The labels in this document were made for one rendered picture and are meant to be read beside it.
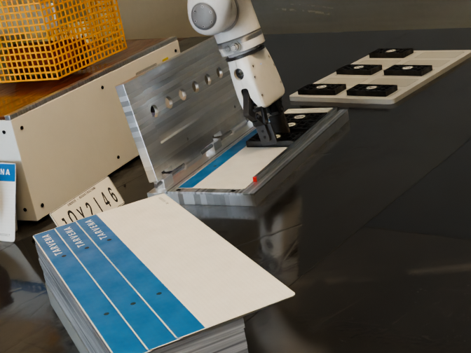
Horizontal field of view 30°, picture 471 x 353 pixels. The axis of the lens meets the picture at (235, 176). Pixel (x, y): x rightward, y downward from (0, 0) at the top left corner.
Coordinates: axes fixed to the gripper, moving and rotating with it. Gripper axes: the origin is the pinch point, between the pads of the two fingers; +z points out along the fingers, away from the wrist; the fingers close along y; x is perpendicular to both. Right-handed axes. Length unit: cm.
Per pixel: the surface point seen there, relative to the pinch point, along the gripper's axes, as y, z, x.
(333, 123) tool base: 11.3, 4.2, -6.6
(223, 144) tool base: -0.3, 0.3, 11.3
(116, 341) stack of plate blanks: -81, -1, -22
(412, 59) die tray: 63, 5, -7
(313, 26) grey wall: 235, 9, 95
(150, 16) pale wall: 189, -22, 148
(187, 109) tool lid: -7.7, -9.4, 11.2
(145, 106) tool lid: -20.9, -14.1, 9.8
